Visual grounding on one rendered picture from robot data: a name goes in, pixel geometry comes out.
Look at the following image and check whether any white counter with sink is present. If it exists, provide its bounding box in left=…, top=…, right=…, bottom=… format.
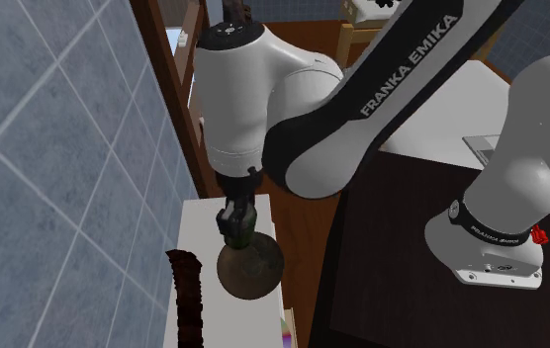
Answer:
left=380, top=59, right=550, bottom=227

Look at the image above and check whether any white toilet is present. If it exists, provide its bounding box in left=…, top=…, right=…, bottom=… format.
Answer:
left=162, top=194, right=287, bottom=348

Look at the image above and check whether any brown wooden door frame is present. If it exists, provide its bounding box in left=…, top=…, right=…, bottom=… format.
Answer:
left=129, top=0, right=225, bottom=200

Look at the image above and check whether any dark robot stand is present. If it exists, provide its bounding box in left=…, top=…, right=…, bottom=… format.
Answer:
left=307, top=150, right=550, bottom=348

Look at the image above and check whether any brown round vase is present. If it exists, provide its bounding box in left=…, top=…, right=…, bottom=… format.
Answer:
left=216, top=206, right=286, bottom=302

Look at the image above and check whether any light wooden chair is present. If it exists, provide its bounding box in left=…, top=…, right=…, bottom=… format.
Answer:
left=335, top=0, right=404, bottom=69

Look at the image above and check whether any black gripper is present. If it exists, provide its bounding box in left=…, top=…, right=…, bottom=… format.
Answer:
left=215, top=165, right=263, bottom=241

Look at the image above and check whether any dark brown ribbed column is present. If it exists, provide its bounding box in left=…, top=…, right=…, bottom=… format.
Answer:
left=165, top=248, right=205, bottom=348

